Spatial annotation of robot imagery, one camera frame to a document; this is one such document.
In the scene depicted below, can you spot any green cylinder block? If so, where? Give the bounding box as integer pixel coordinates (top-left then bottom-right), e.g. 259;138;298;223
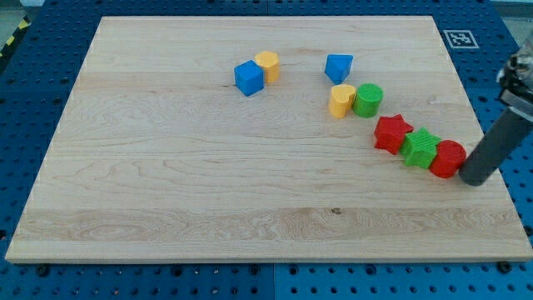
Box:
352;83;383;118

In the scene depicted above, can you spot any red star block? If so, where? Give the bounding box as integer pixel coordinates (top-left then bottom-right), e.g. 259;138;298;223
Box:
374;114;414;155

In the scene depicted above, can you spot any yellow heart block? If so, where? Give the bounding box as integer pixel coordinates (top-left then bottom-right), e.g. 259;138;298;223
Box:
328;84;356;118

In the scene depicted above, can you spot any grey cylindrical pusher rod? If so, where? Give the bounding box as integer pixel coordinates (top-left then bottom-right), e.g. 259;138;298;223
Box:
459;107;532;186

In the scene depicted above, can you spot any yellow hexagon block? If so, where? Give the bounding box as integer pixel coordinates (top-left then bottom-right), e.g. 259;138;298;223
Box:
254;51;280;83

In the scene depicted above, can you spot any red cylinder block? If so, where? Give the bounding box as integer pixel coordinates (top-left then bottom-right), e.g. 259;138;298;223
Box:
429;140;466;178

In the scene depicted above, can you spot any blue triangle block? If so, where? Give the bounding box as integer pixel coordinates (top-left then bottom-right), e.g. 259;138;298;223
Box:
325;54;353;85

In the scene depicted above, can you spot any white fiducial marker tag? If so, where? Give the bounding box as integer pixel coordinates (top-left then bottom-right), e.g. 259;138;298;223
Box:
443;29;479;49

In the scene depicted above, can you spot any green star block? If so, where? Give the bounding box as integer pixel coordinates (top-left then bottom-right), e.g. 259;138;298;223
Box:
400;127;441;169

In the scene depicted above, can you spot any wooden board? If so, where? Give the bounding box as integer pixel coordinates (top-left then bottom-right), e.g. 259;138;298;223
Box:
6;16;532;264

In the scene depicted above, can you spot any blue cube block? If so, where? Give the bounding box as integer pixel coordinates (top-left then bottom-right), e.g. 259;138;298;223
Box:
234;60;264;97

